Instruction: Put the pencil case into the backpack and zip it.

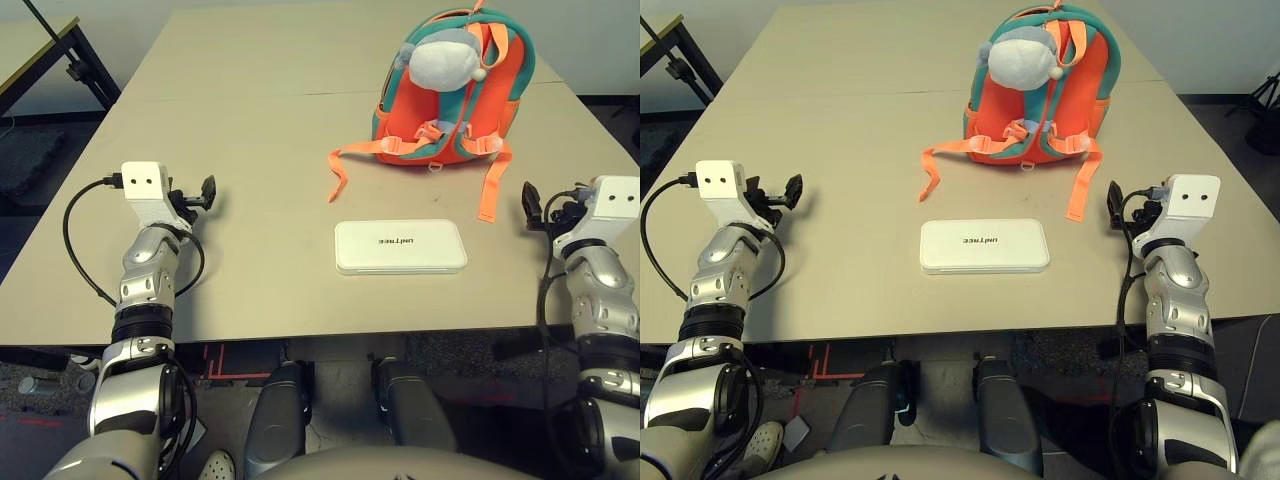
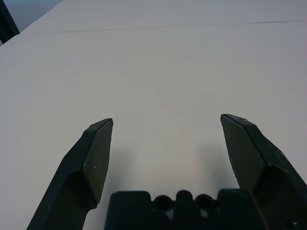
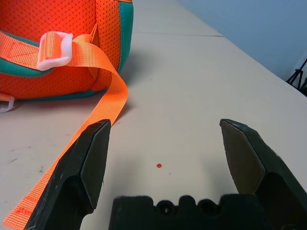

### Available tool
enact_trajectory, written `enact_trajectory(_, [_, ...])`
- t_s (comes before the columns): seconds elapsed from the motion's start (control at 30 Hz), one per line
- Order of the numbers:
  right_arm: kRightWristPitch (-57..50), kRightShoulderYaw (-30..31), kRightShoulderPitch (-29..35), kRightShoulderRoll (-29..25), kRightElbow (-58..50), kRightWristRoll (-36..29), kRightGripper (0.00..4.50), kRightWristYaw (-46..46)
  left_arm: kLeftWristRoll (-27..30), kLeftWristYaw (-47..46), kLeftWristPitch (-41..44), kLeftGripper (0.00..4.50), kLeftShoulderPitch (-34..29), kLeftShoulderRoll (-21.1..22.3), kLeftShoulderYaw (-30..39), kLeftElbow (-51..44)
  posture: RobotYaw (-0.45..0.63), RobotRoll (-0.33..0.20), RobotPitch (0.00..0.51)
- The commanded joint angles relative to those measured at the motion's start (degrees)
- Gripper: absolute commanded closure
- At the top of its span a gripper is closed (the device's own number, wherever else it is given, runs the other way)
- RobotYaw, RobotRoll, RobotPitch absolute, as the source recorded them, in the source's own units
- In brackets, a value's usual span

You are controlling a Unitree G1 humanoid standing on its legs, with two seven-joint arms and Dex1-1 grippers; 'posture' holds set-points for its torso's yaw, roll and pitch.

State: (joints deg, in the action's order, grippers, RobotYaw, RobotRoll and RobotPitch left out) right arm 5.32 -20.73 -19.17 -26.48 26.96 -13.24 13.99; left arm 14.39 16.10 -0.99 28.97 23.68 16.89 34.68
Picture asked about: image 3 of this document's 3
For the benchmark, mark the black tripod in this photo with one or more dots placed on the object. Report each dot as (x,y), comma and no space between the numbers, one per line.
(297,76)

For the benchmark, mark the orange and teal backpack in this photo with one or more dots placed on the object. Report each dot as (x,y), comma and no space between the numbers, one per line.
(60,21)

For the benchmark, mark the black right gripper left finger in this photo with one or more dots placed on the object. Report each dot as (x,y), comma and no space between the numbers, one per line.
(72,172)

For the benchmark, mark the small red dot sticker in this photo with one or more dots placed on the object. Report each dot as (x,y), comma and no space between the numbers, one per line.
(159,165)

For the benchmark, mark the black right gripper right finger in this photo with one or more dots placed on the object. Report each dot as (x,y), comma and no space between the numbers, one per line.
(263,163)

